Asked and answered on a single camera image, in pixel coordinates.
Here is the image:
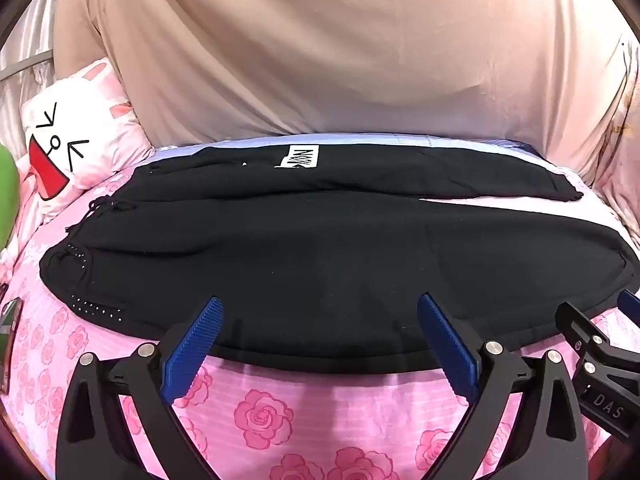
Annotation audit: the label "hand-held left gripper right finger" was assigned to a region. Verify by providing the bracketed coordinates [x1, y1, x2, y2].
[417, 292, 589, 480]

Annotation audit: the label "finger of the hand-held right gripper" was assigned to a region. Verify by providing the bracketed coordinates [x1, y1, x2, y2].
[616, 289, 640, 322]
[554, 301, 617, 363]

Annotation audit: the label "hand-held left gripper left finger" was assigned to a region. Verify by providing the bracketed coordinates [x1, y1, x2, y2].
[55, 296, 226, 480]

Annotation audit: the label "black pants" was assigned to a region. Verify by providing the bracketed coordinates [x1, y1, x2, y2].
[39, 144, 640, 374]

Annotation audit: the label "pink floral bedsheet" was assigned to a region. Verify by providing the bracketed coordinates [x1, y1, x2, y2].
[0, 132, 640, 480]

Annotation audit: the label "pale floral curtain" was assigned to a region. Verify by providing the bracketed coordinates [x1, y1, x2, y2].
[590, 35, 640, 253]

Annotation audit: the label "dark flat device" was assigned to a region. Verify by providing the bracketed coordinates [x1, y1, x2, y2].
[0, 297, 25, 397]

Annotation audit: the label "green plush object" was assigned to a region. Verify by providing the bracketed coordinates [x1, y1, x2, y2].
[0, 144, 22, 257]

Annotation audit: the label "pink cartoon face pillow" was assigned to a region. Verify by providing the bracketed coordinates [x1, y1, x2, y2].
[19, 57, 154, 224]

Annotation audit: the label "beige cloth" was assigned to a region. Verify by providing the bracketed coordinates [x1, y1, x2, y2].
[52, 0, 637, 181]

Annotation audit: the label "pink satin curtain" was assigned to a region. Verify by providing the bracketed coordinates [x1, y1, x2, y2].
[0, 0, 62, 128]

